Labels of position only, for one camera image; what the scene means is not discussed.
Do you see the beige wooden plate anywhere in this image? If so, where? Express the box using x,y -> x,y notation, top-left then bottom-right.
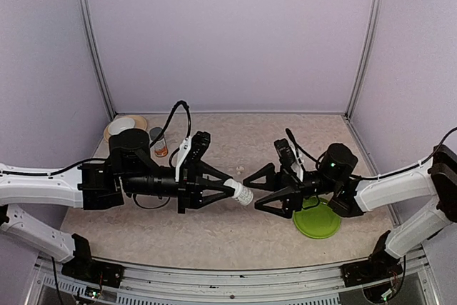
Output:
104,115 -> 148,141

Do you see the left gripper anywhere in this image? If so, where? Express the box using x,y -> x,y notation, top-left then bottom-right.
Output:
121,161 -> 234,214

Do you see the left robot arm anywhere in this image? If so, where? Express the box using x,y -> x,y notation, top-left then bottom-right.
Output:
1,128 -> 243,280

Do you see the front aluminium rail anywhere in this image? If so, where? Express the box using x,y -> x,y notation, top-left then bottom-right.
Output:
24,246 -> 442,305

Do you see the aluminium frame post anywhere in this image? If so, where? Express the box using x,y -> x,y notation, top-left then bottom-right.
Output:
78,0 -> 116,120
345,0 -> 382,121

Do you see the green plate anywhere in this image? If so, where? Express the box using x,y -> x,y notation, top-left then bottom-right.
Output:
292,197 -> 341,239

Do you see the white bowl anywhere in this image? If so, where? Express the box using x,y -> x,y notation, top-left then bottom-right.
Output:
108,117 -> 136,136

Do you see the left aluminium frame post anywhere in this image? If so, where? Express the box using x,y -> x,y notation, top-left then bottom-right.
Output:
78,0 -> 116,120

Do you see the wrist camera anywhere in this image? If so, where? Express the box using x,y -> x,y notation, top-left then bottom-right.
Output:
175,131 -> 211,181
273,139 -> 304,181

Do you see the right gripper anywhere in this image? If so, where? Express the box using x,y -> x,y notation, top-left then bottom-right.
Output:
243,163 -> 339,220

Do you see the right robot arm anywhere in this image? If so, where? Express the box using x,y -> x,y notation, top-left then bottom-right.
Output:
243,129 -> 456,279

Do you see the grey bottle cap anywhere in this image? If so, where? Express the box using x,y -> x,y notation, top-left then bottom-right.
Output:
149,127 -> 164,141

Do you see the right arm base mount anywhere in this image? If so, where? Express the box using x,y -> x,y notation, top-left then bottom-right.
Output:
341,251 -> 403,287

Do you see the orange label pill bottle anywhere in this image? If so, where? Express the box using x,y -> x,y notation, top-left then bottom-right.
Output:
151,135 -> 169,157

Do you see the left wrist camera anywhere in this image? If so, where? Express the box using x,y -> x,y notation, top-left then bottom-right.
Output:
175,131 -> 211,181

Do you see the small white pill bottle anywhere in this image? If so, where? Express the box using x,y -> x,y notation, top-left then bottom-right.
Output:
224,179 -> 253,206

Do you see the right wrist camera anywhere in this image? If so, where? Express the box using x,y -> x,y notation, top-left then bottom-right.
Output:
273,139 -> 304,181

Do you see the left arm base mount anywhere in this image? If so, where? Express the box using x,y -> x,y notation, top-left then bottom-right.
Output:
61,257 -> 125,289

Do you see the right aluminium frame post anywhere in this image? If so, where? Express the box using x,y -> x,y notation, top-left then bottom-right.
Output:
345,0 -> 382,121

